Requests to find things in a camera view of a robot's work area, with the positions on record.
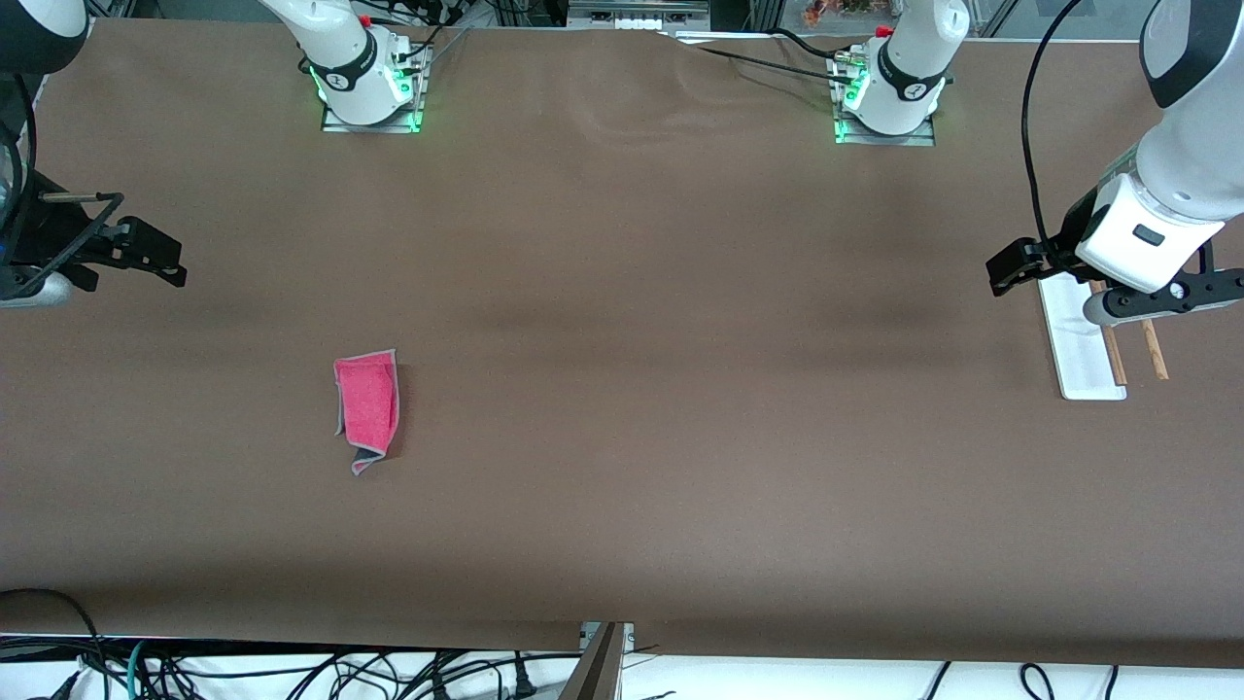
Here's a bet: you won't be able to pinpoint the pink towel with grey back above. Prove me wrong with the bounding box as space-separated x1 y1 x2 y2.
333 348 401 477

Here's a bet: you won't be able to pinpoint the orange red clutter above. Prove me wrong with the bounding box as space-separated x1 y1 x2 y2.
805 0 881 27

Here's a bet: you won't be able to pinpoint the brown table cover sheet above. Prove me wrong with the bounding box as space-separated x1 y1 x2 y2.
0 17 1244 670

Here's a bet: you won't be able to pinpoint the grey power strip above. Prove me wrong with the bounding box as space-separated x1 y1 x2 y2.
567 0 710 32

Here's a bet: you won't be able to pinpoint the white rack base plate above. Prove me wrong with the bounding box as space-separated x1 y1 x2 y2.
1038 277 1128 402

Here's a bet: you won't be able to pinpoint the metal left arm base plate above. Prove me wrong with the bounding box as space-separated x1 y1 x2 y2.
831 53 937 147

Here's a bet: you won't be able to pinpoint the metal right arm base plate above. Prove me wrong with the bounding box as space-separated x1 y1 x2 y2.
321 44 426 134

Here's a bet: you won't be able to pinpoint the black cable on table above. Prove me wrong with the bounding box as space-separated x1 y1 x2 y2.
768 27 866 61
685 44 861 87

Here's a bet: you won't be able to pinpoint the black looped floor cable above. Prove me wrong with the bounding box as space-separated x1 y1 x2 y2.
0 587 110 700

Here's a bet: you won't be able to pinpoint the tangled black floor cables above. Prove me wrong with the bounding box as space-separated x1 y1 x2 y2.
53 647 584 700

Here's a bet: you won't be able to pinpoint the small metal table bracket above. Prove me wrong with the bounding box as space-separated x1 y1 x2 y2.
580 622 636 654

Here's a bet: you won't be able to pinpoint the brown wooden post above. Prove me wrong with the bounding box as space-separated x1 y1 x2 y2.
556 622 625 700

